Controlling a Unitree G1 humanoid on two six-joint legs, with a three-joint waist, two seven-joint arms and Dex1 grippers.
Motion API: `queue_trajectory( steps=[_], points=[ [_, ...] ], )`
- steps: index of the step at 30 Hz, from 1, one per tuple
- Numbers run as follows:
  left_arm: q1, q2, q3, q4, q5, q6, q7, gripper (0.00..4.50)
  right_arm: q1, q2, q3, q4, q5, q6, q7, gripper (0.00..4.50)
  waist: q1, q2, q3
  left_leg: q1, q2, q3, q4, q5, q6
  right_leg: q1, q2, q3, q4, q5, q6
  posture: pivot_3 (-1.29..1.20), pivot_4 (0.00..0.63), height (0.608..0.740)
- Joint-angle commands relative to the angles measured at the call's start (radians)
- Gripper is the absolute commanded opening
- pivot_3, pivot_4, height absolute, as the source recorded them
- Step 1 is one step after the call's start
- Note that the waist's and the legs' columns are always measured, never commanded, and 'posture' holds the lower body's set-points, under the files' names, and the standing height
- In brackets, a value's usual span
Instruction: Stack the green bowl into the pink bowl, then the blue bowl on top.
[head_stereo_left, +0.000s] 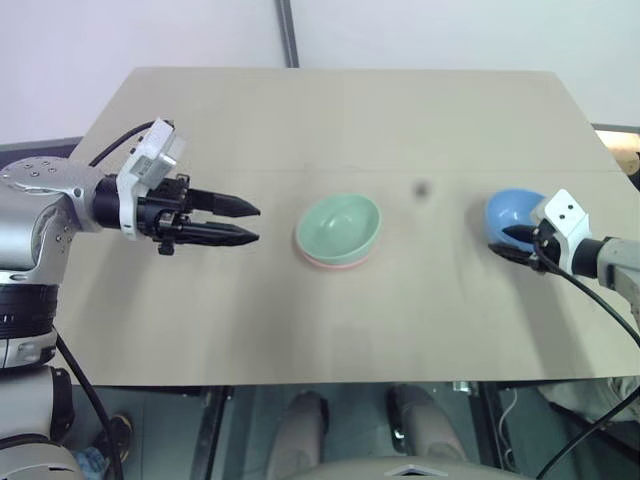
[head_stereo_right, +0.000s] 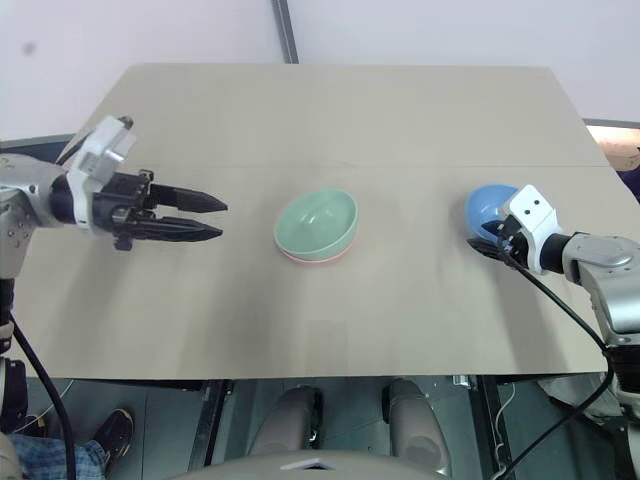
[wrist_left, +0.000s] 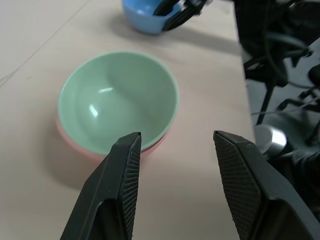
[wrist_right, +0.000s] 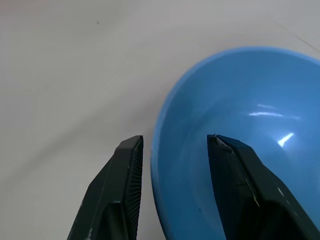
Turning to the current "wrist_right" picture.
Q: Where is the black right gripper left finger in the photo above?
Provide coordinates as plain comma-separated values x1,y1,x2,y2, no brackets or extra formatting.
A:
66,135,145,240

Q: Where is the blue bowl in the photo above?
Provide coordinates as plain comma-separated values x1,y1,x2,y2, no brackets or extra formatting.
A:
150,46,320,240

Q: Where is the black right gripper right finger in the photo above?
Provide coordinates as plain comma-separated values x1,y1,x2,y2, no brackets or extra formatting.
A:
206,133,320,240

